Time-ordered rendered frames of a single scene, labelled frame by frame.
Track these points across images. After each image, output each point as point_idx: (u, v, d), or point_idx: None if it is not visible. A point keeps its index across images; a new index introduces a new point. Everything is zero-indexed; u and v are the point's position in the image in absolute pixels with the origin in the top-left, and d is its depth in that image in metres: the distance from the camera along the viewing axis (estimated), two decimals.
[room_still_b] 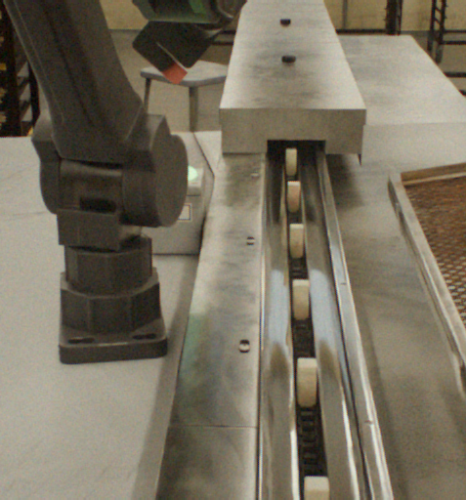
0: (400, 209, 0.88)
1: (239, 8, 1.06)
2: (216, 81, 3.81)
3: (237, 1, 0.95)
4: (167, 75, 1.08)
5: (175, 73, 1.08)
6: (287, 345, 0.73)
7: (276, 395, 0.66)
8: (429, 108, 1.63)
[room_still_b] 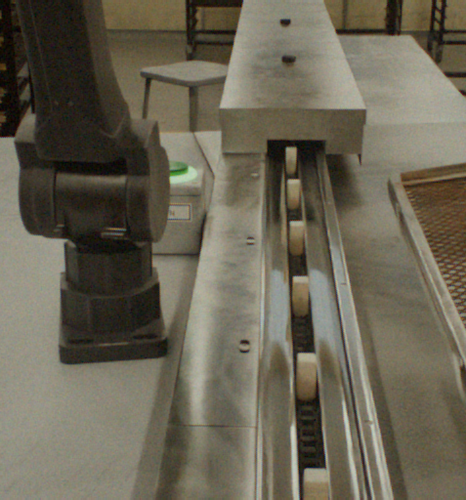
0: (400, 209, 0.88)
1: None
2: (216, 81, 3.81)
3: None
4: None
5: None
6: (287, 345, 0.73)
7: (276, 395, 0.66)
8: (429, 108, 1.63)
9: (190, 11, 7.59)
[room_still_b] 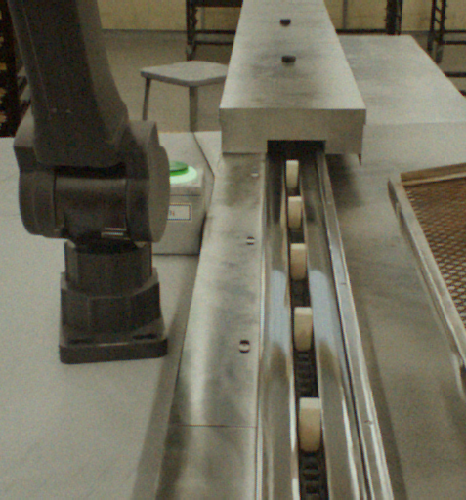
0: (400, 209, 0.88)
1: None
2: (216, 81, 3.81)
3: None
4: None
5: None
6: (287, 345, 0.73)
7: (276, 395, 0.66)
8: (429, 108, 1.63)
9: (190, 11, 7.59)
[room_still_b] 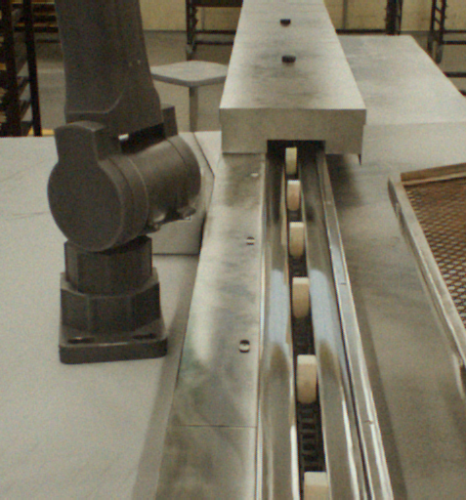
0: (400, 209, 0.88)
1: None
2: (216, 81, 3.81)
3: None
4: None
5: None
6: (287, 345, 0.73)
7: (276, 395, 0.66)
8: (429, 108, 1.63)
9: (190, 11, 7.59)
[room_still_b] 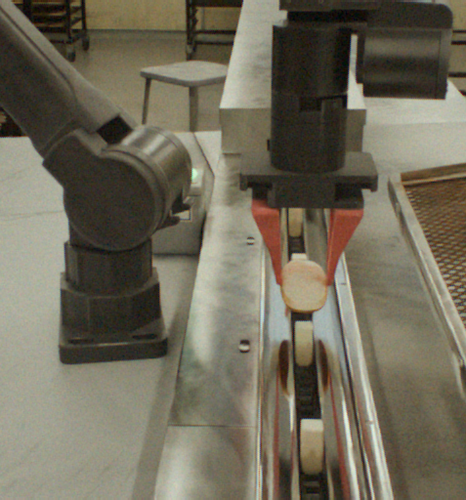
0: (400, 209, 0.88)
1: (261, 150, 0.77)
2: (216, 81, 3.81)
3: (309, 28, 0.67)
4: None
5: None
6: (287, 345, 0.73)
7: (276, 395, 0.66)
8: (429, 108, 1.63)
9: (190, 11, 7.59)
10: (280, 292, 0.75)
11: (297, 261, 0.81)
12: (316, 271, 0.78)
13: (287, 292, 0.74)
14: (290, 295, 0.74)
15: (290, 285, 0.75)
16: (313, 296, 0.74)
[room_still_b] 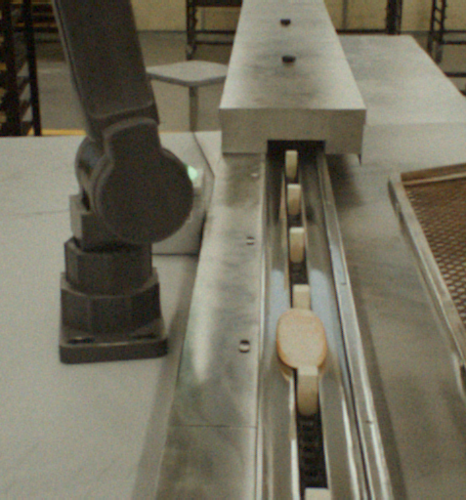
0: (400, 209, 0.88)
1: None
2: (216, 81, 3.81)
3: None
4: None
5: None
6: None
7: (276, 395, 0.66)
8: (429, 108, 1.63)
9: (190, 11, 7.59)
10: (276, 347, 0.72)
11: (294, 310, 0.77)
12: (314, 322, 0.75)
13: (284, 347, 0.71)
14: (287, 351, 0.70)
15: (287, 339, 0.72)
16: (311, 352, 0.70)
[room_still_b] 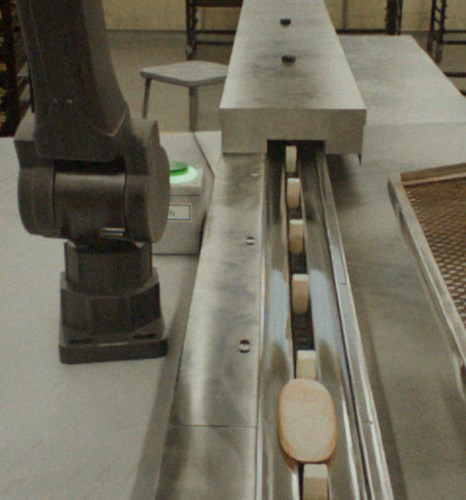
0: (400, 209, 0.88)
1: None
2: (216, 81, 3.81)
3: None
4: None
5: None
6: (287, 345, 0.73)
7: (276, 395, 0.66)
8: (429, 108, 1.63)
9: (190, 11, 7.59)
10: (277, 431, 0.61)
11: (298, 381, 0.66)
12: (321, 399, 0.64)
13: (286, 433, 0.60)
14: (290, 438, 0.60)
15: (290, 422, 0.61)
16: (318, 440, 0.59)
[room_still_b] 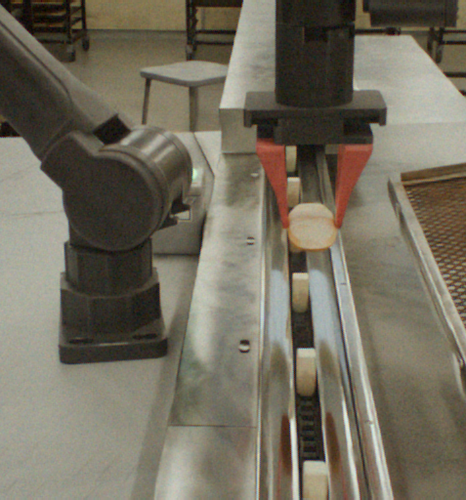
0: (400, 209, 0.88)
1: (266, 91, 0.75)
2: (216, 81, 3.81)
3: None
4: None
5: None
6: (287, 345, 0.73)
7: (276, 395, 0.66)
8: (429, 108, 1.63)
9: (190, 11, 7.59)
10: None
11: None
12: None
13: None
14: None
15: None
16: None
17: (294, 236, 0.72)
